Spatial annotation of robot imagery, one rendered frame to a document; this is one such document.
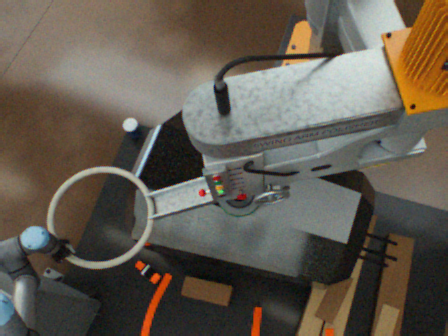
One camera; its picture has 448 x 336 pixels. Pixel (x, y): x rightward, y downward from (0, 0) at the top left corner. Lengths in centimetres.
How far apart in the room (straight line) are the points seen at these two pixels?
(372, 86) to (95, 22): 288
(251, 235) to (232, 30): 195
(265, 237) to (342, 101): 99
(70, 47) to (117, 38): 37
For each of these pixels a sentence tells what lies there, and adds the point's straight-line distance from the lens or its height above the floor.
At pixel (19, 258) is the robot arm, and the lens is 199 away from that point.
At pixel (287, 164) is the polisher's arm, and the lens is 165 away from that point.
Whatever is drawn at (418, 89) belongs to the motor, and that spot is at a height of 174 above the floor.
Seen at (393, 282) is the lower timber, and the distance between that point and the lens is 298.
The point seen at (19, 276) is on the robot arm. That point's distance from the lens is 199.
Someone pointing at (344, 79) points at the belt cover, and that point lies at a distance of 145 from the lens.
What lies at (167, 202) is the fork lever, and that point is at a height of 94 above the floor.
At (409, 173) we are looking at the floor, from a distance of 328.
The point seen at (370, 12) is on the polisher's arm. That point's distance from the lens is 189.
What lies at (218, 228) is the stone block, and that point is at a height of 76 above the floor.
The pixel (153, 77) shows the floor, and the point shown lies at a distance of 357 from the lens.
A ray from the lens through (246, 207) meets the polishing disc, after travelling 214.
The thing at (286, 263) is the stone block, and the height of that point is 70.
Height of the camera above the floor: 294
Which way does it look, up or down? 73 degrees down
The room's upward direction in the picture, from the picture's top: 9 degrees counter-clockwise
